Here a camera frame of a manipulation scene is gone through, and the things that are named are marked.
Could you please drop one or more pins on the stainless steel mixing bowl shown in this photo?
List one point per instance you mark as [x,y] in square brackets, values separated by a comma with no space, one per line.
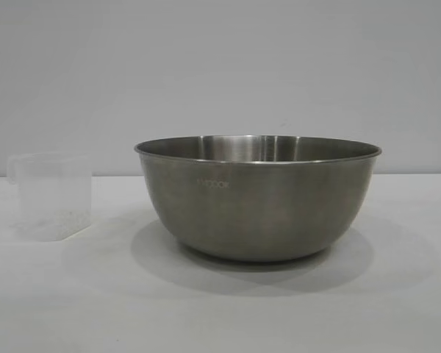
[257,206]

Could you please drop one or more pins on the clear plastic measuring cup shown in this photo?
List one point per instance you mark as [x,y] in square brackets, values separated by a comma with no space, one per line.
[55,184]

